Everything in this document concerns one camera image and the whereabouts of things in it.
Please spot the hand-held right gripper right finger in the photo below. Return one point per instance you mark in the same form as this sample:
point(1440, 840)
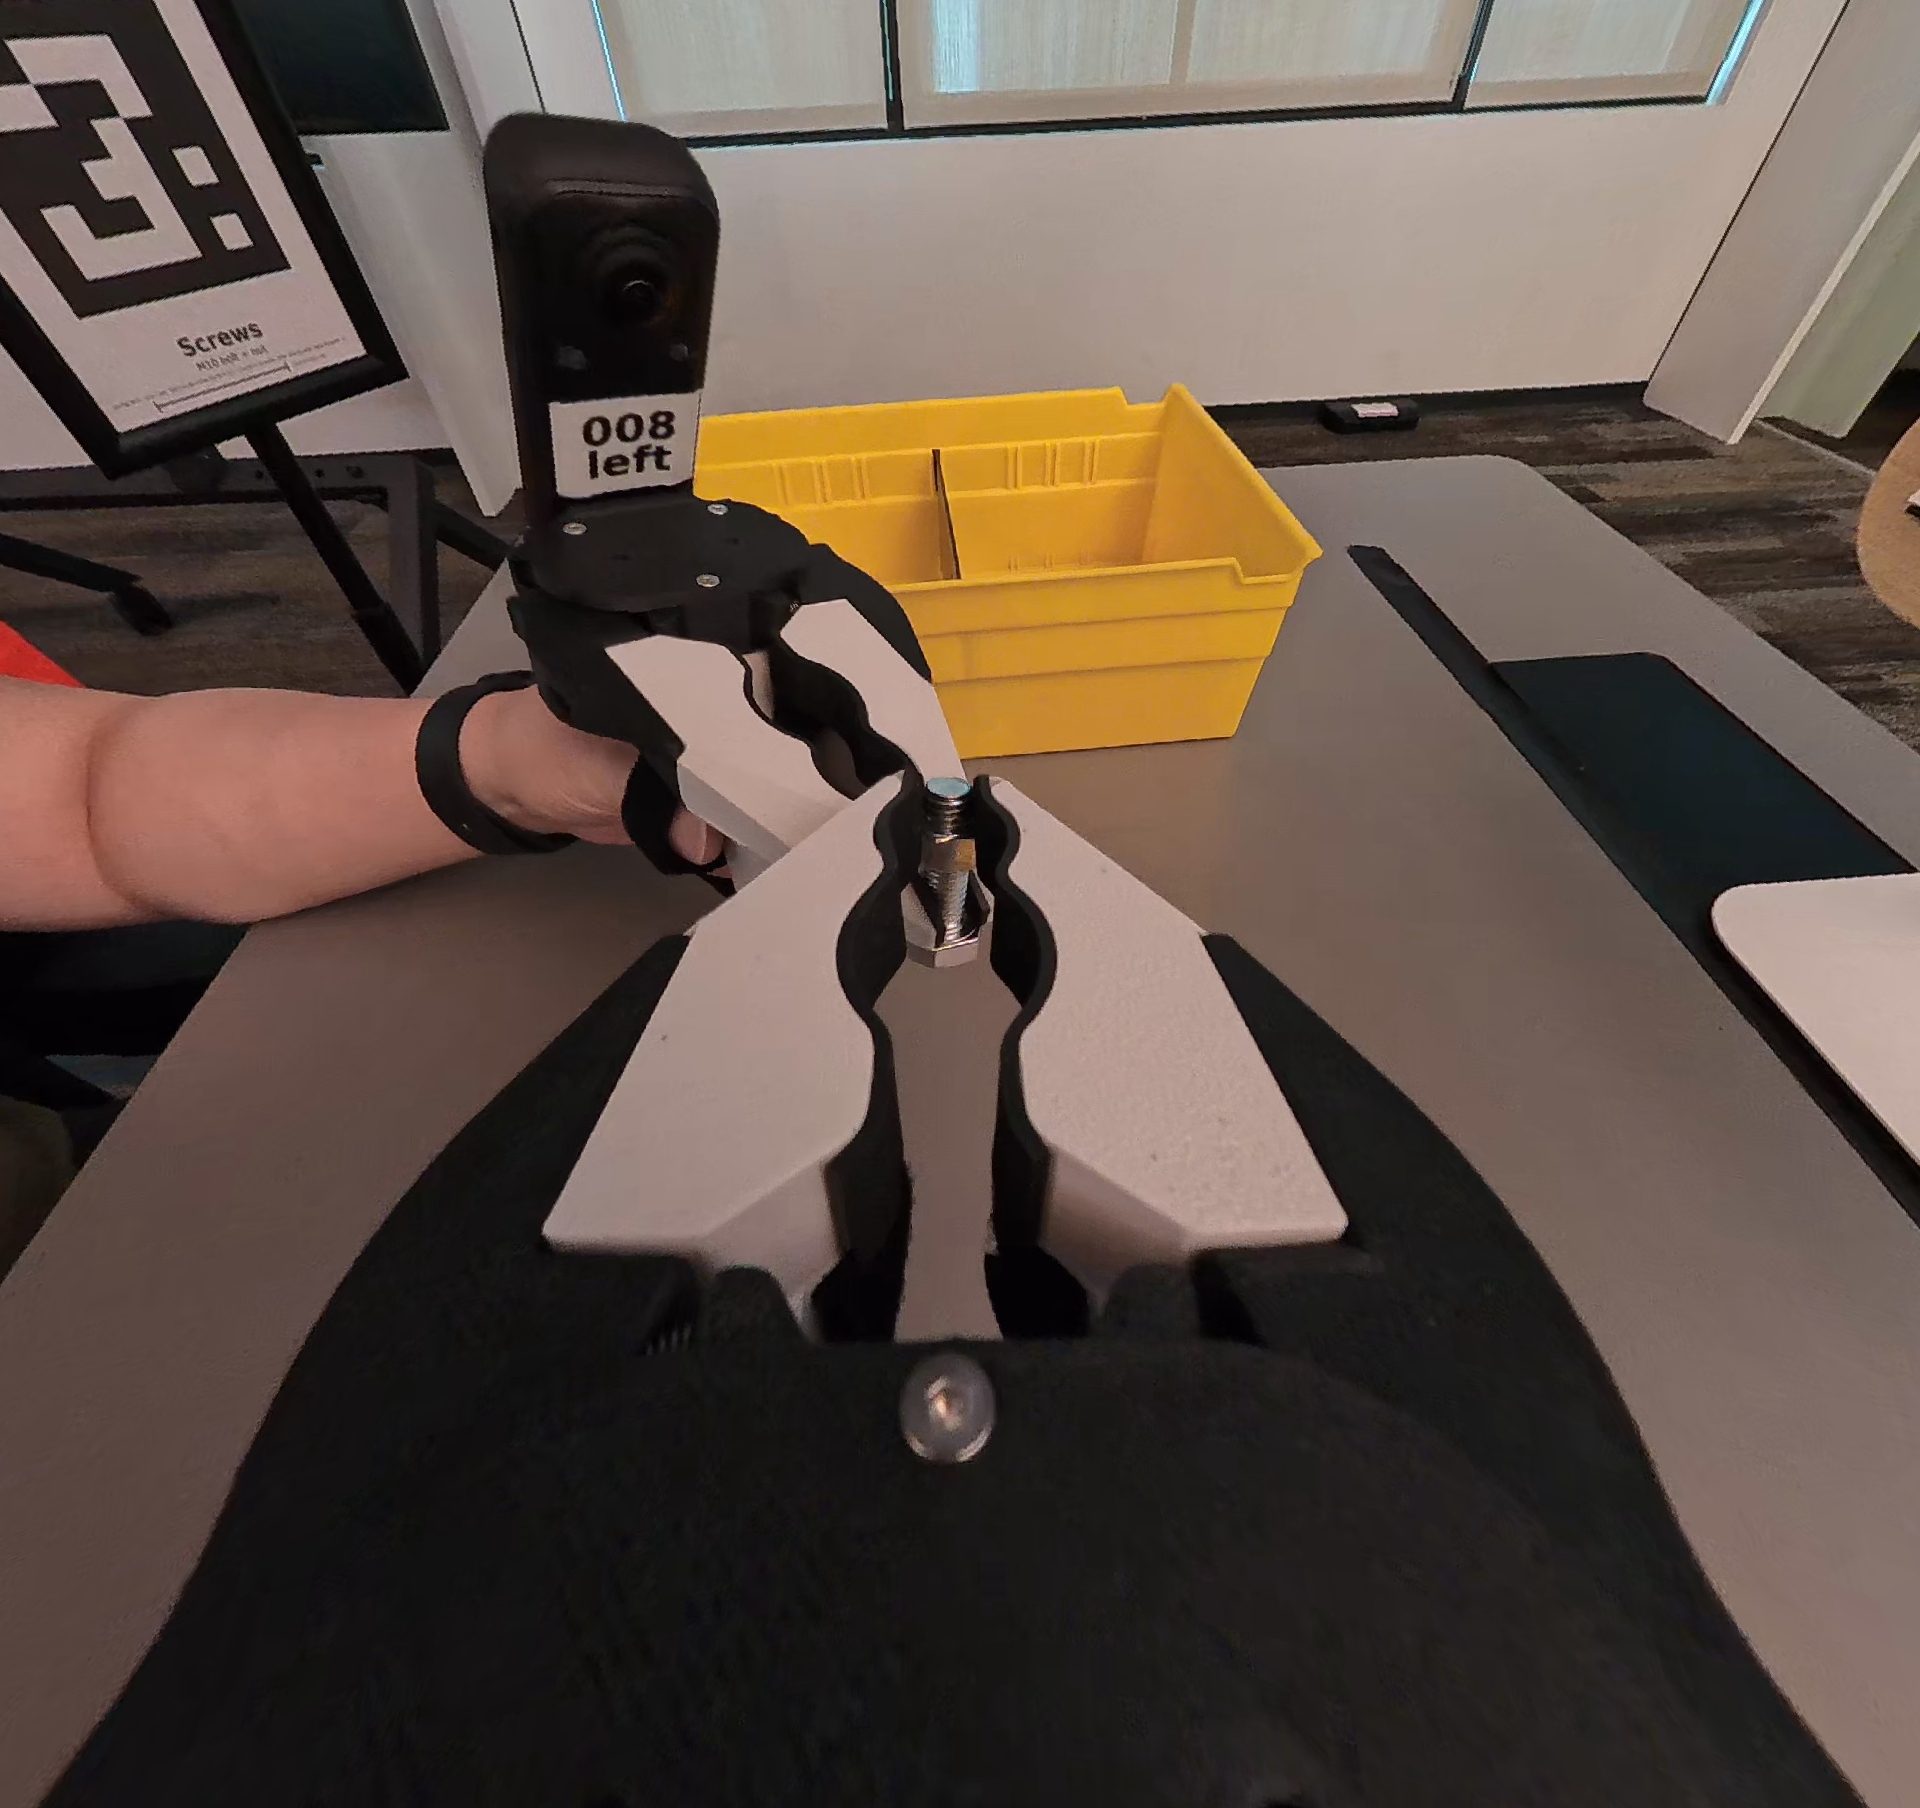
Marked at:
point(1172, 1087)

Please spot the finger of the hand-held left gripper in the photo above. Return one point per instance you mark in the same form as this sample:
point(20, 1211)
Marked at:
point(886, 684)
point(722, 772)

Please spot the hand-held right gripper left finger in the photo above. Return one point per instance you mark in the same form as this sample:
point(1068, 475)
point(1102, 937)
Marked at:
point(722, 1087)

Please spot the steel hex bolt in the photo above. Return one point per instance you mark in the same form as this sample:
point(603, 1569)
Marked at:
point(948, 810)

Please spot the yellow plastic bin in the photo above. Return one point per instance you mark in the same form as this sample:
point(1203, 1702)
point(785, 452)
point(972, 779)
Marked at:
point(1126, 637)

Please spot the person's left forearm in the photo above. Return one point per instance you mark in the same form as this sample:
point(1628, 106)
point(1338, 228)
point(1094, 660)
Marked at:
point(225, 802)

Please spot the person's left hand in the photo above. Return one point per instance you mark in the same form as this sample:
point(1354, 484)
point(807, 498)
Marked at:
point(554, 772)

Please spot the black framed marker sign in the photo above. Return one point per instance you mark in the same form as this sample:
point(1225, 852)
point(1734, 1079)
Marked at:
point(225, 337)

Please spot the black sign easel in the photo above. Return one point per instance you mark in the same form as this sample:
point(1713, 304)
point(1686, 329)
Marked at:
point(347, 548)

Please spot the black table strip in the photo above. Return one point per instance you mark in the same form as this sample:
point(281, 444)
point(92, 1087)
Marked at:
point(1425, 615)

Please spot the black floor device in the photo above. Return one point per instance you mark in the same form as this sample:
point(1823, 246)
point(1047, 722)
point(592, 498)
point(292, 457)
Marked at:
point(1370, 414)

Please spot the white stand base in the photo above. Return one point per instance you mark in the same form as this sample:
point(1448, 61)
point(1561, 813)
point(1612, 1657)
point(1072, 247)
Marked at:
point(1832, 984)

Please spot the orange traffic cone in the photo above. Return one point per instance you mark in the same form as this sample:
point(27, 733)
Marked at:
point(31, 660)

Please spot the person's olive shirt torso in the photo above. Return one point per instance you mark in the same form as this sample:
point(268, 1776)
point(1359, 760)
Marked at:
point(31, 1176)

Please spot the instruction sheet on wooden board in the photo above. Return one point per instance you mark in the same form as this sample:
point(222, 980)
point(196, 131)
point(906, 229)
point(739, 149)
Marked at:
point(1893, 548)

